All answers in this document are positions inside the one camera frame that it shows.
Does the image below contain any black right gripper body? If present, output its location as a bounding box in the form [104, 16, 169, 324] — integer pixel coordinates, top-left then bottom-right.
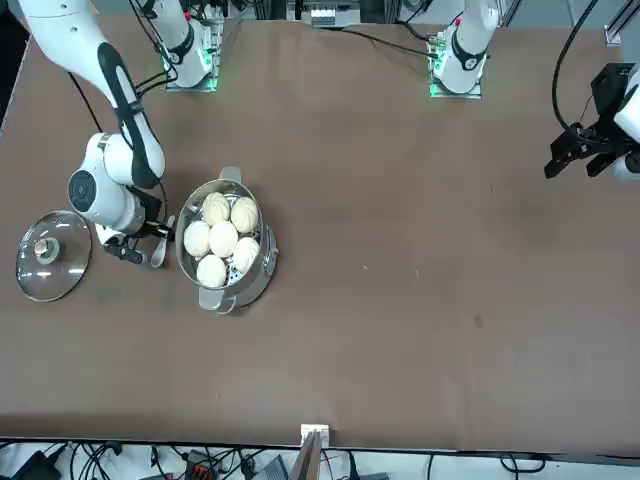
[102, 185, 164, 265]

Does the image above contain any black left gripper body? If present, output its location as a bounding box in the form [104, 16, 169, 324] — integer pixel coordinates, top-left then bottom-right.
[582, 63, 634, 147]

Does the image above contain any white ceramic soup spoon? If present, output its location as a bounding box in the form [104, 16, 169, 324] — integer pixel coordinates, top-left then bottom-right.
[150, 215, 176, 269]

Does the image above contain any steel steamer insert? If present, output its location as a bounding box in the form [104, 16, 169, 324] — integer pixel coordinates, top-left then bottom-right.
[175, 166, 268, 312]

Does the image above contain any white steamed bun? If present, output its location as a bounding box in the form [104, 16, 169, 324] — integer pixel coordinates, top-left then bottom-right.
[202, 192, 232, 226]
[208, 220, 240, 259]
[232, 236, 261, 275]
[183, 220, 213, 259]
[230, 196, 260, 234]
[196, 253, 227, 289]

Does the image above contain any glass pot lid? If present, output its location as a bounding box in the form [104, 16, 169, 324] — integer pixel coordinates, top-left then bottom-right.
[15, 209, 94, 303]

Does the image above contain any steel cooking pot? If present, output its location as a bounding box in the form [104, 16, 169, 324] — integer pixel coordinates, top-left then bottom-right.
[214, 224, 279, 316]

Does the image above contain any power strip with orange switches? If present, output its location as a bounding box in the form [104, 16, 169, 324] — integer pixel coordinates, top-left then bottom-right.
[183, 449, 224, 480]

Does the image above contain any grey ribbed adapter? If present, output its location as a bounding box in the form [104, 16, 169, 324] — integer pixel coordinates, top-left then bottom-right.
[257, 453, 290, 480]

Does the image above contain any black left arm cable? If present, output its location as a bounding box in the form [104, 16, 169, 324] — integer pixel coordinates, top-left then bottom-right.
[551, 0, 601, 146]

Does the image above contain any black table cable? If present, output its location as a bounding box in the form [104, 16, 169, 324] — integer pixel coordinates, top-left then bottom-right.
[314, 22, 436, 59]

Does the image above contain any white table edge bracket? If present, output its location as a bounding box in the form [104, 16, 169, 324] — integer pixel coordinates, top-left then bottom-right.
[300, 423, 332, 447]

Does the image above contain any grey camera post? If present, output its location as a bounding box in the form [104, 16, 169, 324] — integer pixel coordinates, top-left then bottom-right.
[288, 430, 324, 480]

